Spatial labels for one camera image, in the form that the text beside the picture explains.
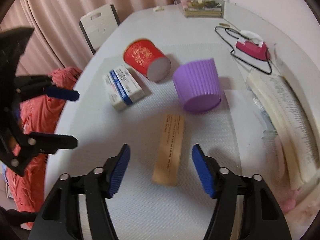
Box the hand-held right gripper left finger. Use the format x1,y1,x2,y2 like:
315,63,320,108
29,144,131,240

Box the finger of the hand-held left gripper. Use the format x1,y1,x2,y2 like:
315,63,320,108
24,132,78,155
15,75,80,102

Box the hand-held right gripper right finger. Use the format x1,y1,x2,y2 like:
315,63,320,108
192,144,292,240

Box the wooden block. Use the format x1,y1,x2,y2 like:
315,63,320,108
152,114,185,187

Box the pink printed blanket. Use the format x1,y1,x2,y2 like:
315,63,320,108
5,66,83,228

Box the clear textured desk mat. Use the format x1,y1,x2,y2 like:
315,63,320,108
75,42,270,240

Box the white blue medicine box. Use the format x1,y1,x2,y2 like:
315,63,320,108
102,65,146,112

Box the white wooden chair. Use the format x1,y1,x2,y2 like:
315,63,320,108
79,4,122,55

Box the pink curtain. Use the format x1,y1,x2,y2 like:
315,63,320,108
0,0,175,80

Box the purple ribbed cup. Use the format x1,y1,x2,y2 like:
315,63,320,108
173,58,222,114

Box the red paper cup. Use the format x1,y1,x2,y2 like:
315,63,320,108
123,39,172,82

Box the cream notebook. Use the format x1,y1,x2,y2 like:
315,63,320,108
245,69,315,189

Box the pink mini iron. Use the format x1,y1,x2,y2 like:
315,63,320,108
235,30,270,61

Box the clear plastic storage box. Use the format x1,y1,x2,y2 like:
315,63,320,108
175,0,229,18

